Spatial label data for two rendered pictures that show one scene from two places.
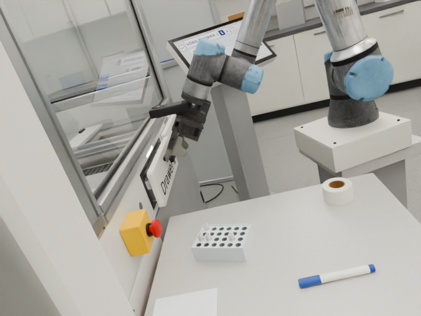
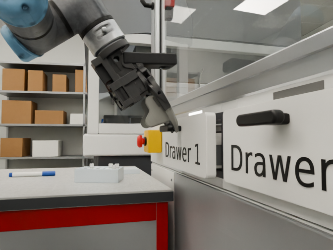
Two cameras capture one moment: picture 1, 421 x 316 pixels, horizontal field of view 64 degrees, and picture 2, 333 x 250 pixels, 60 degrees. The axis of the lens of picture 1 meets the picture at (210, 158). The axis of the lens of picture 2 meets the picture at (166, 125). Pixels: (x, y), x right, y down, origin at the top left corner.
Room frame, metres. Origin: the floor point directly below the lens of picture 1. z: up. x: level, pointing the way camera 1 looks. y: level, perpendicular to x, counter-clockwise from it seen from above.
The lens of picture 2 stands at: (1.51, -0.13, 0.88)
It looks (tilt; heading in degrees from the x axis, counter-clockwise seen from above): 3 degrees up; 157
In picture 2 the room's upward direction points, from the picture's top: straight up
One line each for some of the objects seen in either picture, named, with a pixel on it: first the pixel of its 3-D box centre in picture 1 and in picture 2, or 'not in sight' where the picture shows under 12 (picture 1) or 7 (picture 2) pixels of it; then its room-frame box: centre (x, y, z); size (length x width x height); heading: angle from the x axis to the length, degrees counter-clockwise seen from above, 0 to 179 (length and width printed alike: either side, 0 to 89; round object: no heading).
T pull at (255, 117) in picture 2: not in sight; (267, 119); (1.27, 0.09, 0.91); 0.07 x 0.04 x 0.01; 172
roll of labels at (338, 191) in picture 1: (337, 191); not in sight; (0.71, -0.28, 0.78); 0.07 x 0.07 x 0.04
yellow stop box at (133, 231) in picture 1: (140, 231); (151, 141); (0.64, 0.19, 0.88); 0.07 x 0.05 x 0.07; 172
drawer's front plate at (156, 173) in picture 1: (164, 167); (183, 143); (0.96, 0.14, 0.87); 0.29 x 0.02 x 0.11; 172
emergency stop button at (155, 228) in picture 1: (154, 228); (141, 141); (0.63, 0.16, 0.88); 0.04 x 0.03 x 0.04; 172
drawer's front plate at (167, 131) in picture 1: (173, 135); (289, 149); (1.28, 0.11, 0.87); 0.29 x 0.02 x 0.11; 172
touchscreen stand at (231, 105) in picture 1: (247, 147); not in sight; (1.83, -0.23, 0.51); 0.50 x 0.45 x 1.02; 30
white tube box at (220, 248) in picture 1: (223, 242); (100, 174); (0.65, 0.03, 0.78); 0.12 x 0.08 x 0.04; 64
